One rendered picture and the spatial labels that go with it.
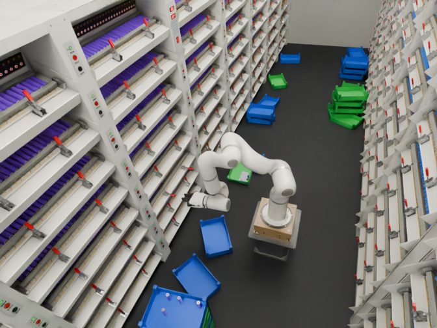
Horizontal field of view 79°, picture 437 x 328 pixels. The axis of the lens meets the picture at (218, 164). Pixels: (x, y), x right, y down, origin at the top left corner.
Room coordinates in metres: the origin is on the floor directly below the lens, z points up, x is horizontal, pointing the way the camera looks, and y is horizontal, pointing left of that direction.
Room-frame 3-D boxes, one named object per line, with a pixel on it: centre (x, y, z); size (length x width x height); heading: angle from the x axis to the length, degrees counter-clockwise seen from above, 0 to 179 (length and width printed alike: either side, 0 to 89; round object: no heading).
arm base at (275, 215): (1.02, -0.35, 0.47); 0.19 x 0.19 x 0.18
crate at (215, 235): (1.11, 0.09, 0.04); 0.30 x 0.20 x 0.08; 7
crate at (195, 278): (0.79, 0.25, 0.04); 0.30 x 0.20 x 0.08; 35
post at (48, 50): (1.05, 0.56, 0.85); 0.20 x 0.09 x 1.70; 63
